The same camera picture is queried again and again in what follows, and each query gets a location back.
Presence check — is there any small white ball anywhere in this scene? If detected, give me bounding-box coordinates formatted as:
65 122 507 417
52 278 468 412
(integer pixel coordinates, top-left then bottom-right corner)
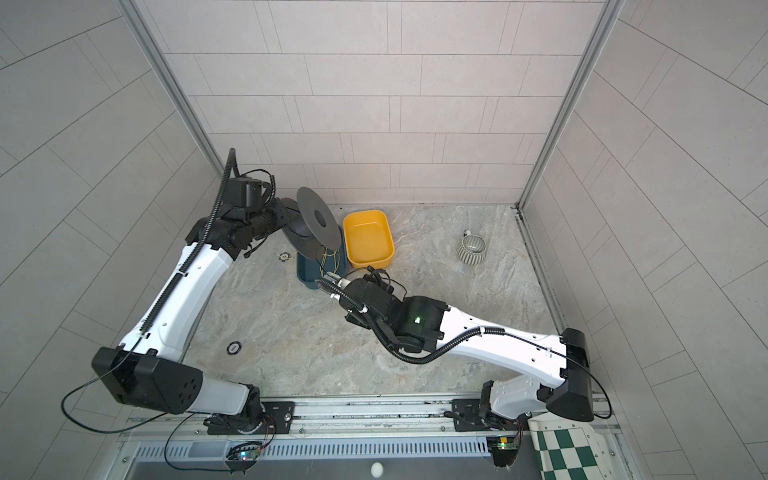
370 462 384 479

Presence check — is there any aluminium corner profile right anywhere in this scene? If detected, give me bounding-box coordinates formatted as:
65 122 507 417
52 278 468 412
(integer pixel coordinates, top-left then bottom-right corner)
517 0 625 210

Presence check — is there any green white checkered cloth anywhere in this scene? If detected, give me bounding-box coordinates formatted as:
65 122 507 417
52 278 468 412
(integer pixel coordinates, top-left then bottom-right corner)
528 413 618 480

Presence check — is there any aluminium corner profile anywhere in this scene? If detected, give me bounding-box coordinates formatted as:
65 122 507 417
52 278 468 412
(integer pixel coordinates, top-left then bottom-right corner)
517 0 625 210
115 0 231 214

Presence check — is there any aluminium corner profile left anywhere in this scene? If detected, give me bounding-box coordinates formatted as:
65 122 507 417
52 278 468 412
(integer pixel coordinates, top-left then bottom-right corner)
115 0 231 214

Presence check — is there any yellow plastic bin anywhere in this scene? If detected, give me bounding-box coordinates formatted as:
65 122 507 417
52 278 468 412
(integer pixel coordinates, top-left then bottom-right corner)
343 210 395 269

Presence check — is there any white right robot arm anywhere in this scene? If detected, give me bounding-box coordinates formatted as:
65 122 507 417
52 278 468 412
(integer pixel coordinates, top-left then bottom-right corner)
315 270 600 428

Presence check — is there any grey perforated cable spool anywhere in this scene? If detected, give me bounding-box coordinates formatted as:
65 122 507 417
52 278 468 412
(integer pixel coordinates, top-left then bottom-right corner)
281 187 342 261

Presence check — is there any striped ceramic mug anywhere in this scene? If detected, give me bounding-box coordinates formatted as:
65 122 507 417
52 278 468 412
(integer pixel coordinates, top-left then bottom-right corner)
457 230 487 266

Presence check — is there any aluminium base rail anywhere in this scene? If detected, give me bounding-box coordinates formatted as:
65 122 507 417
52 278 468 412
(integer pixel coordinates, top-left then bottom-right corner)
119 392 625 463

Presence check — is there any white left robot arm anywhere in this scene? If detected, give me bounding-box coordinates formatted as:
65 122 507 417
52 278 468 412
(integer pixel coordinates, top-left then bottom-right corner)
91 149 288 474

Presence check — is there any teal plastic bin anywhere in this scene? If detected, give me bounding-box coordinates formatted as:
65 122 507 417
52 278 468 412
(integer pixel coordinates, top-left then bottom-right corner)
296 250 347 290

